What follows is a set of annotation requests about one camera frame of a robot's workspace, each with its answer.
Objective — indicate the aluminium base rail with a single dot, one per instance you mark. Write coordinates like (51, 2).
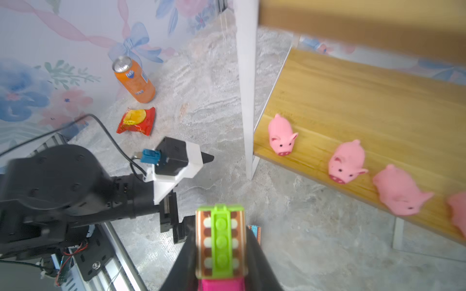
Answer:
(103, 264)

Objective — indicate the wooden two-tier shelf white frame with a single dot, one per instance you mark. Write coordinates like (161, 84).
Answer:
(416, 123)

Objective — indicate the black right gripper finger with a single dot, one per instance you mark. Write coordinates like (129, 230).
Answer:
(260, 274)

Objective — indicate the red snack packet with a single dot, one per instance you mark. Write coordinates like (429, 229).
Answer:
(140, 120)

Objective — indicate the pink pig toy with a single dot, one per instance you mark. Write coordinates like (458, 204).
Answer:
(281, 135)
(399, 192)
(347, 163)
(457, 203)

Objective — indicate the orange soda can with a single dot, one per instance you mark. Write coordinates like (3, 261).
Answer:
(130, 74)

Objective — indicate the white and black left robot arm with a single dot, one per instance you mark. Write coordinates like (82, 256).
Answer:
(50, 200)

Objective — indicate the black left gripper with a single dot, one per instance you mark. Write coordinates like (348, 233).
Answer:
(131, 198)

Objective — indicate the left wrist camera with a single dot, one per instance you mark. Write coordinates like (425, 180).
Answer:
(170, 162)

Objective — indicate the pink green toy car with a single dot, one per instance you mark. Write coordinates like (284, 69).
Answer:
(220, 239)

